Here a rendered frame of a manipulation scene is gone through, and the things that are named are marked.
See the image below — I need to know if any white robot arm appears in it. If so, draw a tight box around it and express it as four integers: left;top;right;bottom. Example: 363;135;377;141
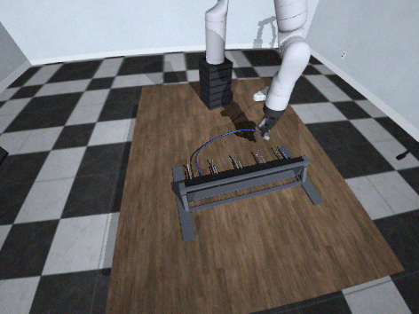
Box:
205;0;311;111

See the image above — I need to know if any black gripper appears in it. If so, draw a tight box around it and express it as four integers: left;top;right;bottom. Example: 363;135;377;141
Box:
257;104;286;138

